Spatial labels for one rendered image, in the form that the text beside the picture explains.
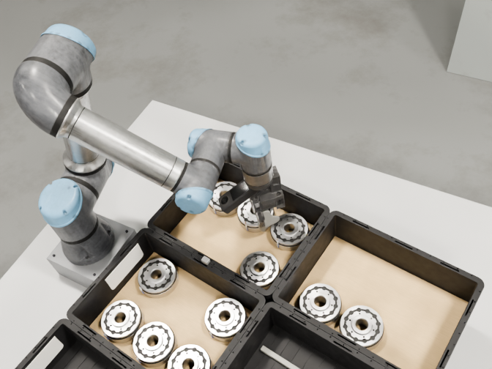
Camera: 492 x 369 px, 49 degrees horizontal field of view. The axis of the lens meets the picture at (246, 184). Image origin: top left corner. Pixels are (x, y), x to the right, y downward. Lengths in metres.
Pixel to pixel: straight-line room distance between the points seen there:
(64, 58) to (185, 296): 0.66
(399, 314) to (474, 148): 1.59
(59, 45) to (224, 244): 0.67
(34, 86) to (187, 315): 0.67
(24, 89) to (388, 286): 0.96
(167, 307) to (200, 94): 1.89
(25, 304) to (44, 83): 0.80
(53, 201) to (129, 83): 1.94
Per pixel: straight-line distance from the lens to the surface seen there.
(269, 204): 1.42
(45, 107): 1.17
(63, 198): 1.49
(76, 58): 1.25
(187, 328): 1.42
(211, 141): 1.26
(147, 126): 2.05
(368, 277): 1.45
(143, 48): 3.59
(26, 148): 3.25
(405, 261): 1.43
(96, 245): 1.59
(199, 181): 1.20
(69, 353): 1.49
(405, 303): 1.42
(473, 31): 3.12
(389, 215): 1.71
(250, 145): 1.22
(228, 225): 1.54
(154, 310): 1.46
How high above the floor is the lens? 2.11
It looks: 52 degrees down
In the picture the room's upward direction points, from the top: 11 degrees counter-clockwise
